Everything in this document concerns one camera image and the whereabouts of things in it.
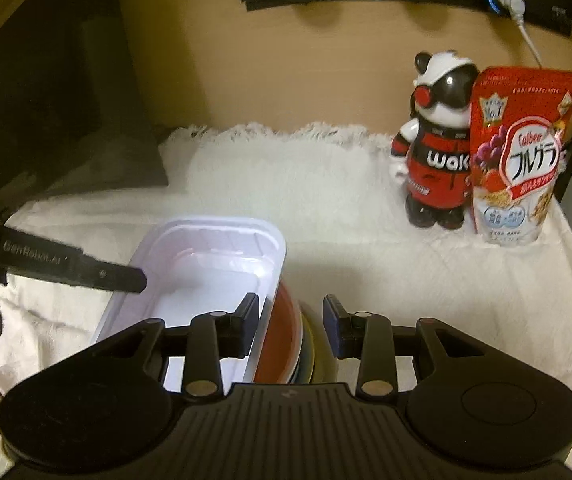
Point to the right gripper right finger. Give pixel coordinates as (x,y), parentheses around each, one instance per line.
(366,337)

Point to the red panda robot figure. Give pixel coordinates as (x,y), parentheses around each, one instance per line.
(435,142)

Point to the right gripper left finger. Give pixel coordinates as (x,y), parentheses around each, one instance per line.
(213,337)

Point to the cream gold-rimmed bowl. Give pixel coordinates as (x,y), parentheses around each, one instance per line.
(325,365)

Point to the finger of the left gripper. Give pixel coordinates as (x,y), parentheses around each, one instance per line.
(89,272)

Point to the white towel cloth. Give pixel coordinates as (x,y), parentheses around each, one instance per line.
(331,192)

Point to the red granola cereal bag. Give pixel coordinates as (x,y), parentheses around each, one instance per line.
(519,117)

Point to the blue enamel bowl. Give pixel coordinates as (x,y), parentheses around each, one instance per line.
(304,370)

